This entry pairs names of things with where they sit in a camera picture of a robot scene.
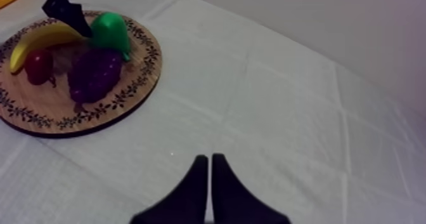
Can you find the purple toy grapes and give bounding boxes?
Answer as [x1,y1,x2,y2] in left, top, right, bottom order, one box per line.
[67,48,123,105]

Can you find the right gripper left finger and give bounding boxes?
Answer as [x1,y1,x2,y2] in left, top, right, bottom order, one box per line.
[129,154,209,224]

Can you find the yellow toy banana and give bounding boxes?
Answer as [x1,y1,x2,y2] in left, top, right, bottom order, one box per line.
[9,22,86,74]

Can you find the small red fruit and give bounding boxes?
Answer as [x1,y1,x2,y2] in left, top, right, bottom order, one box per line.
[23,48,57,88]

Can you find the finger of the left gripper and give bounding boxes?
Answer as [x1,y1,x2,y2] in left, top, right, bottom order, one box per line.
[41,0,94,39]

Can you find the round wooden board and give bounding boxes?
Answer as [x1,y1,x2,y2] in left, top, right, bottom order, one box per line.
[0,10,163,140]

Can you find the green toy pear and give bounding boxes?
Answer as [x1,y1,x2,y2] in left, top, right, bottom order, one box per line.
[89,11,132,62]

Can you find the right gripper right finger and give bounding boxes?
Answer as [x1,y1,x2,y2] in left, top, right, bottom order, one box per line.
[211,152,292,224]

